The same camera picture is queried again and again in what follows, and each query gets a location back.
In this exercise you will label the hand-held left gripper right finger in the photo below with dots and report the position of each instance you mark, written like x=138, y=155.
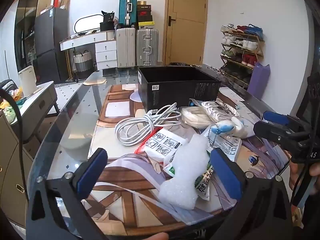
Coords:
x=226, y=177

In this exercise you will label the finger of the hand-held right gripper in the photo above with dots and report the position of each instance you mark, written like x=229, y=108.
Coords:
x=275, y=117
x=270, y=130

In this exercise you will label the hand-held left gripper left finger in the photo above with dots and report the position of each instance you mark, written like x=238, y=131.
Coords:
x=93, y=172

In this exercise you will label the black cardboard box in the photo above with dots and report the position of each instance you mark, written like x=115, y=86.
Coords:
x=175, y=90

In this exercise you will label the person's right hand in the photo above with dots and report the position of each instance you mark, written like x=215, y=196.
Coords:
x=295, y=176

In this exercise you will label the person's left hand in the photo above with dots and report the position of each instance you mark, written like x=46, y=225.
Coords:
x=150, y=236

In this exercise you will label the green white snack packet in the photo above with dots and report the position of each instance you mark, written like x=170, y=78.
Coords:
x=203, y=182

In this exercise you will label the white printed label packet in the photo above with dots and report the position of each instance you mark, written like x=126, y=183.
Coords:
x=230, y=145

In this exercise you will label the printed cartoon desk mat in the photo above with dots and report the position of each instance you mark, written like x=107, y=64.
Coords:
x=125, y=180

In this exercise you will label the white foam piece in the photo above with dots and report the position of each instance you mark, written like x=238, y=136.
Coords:
x=185, y=165

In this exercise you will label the purple bag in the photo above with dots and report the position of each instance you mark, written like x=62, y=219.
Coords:
x=258, y=76

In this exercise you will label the wooden shoe rack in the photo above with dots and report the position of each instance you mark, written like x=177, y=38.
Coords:
x=258, y=55

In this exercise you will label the clear bag with white item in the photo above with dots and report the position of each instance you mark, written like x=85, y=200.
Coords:
x=192, y=116

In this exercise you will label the white pictogram wipes packet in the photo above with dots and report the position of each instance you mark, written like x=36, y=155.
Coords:
x=162, y=145

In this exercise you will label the rows of assorted shoes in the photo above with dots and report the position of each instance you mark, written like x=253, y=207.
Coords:
x=240, y=42

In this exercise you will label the beige cabinet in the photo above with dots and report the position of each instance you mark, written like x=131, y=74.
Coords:
x=10, y=167

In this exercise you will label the grey side table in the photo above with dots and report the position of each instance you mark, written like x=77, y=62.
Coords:
x=37, y=105

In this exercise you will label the striped rug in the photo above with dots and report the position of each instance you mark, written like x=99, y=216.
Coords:
x=67, y=82

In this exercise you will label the pile of colourful packets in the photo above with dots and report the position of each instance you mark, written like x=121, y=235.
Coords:
x=10, y=110

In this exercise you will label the woven laundry basket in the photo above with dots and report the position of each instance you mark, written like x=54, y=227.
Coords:
x=83, y=61

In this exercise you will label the white small appliance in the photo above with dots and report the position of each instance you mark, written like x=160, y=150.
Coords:
x=27, y=80

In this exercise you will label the white dresser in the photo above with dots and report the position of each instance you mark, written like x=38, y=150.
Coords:
x=100, y=47

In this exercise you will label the wooden door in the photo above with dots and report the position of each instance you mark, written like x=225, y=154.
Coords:
x=187, y=22

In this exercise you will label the white suitcase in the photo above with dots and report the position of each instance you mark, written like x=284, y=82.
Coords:
x=125, y=46

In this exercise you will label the silver suitcase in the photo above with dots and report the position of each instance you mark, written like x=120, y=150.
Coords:
x=147, y=46

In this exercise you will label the dark grey fridge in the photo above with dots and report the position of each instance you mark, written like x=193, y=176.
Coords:
x=47, y=40

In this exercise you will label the oval mirror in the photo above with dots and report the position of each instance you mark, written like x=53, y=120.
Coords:
x=88, y=23

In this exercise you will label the black bag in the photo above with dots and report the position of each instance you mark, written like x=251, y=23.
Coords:
x=107, y=21

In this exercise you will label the tall glass-door cabinet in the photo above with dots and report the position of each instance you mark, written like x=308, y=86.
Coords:
x=25, y=30

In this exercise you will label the black red shoe box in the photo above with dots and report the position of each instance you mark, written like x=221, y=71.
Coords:
x=145, y=12

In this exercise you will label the teal suitcase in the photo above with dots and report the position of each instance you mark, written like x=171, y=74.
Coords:
x=127, y=7

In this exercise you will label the tan shoe box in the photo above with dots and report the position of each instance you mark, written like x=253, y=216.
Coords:
x=143, y=2

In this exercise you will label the brown cardboard box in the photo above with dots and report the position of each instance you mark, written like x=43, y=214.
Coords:
x=65, y=0

